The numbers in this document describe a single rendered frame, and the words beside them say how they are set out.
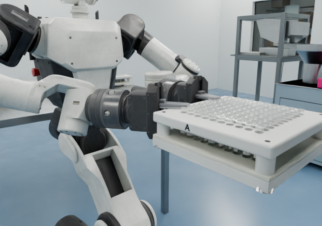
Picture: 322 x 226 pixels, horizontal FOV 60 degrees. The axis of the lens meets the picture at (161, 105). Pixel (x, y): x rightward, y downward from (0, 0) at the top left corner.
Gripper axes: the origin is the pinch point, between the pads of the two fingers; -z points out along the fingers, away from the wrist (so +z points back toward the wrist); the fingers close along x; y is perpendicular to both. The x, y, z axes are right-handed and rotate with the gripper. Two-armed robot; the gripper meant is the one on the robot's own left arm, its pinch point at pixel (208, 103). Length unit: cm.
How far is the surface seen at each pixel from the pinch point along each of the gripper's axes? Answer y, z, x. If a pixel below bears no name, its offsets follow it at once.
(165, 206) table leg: -53, 94, 95
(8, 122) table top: 35, 83, 17
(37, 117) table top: 24, 84, 17
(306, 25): -321, 152, -35
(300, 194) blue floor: -155, 55, 102
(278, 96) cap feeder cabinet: -204, 111, 38
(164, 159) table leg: -52, 94, 60
